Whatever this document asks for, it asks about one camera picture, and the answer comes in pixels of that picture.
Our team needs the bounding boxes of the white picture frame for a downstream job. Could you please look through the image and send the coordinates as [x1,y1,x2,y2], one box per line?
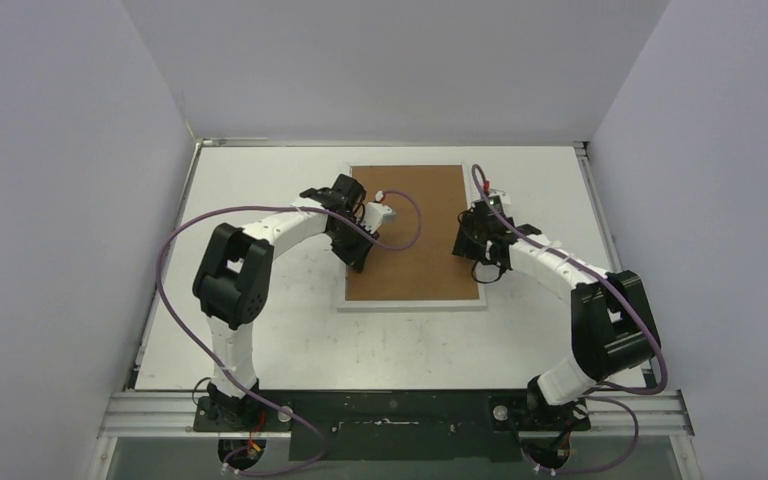
[337,162,489,313]

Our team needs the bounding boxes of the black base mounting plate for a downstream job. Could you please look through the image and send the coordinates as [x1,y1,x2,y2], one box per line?
[193,389,591,462]

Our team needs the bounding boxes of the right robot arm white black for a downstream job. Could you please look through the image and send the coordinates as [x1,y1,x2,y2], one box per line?
[452,197,661,429]

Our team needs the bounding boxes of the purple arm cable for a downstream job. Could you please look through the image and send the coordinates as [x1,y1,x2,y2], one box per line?
[155,189,424,478]
[470,164,669,477]

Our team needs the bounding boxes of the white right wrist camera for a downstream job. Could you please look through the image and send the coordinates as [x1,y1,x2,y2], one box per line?
[484,189,511,216]

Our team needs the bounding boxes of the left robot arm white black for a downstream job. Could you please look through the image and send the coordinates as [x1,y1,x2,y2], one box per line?
[192,174,395,431]

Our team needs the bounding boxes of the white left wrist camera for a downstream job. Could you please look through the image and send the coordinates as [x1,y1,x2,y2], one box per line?
[360,191,397,233]

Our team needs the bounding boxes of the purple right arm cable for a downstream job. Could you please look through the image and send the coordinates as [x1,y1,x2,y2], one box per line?
[470,164,669,477]

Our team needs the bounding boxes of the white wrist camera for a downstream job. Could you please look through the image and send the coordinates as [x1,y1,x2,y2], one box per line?
[360,191,397,233]
[484,189,511,216]

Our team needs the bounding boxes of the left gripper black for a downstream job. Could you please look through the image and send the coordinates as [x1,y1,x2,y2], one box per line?
[327,217,378,273]

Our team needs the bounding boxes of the white brown backing board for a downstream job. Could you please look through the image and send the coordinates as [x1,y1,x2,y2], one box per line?
[345,165,479,303]

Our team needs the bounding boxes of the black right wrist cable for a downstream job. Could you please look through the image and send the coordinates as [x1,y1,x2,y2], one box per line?
[471,259,512,286]

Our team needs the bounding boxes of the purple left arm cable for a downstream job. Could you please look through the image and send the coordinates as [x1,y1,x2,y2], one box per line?
[155,189,424,478]

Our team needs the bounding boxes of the aluminium front rail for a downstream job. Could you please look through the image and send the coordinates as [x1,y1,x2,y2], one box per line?
[99,391,695,438]

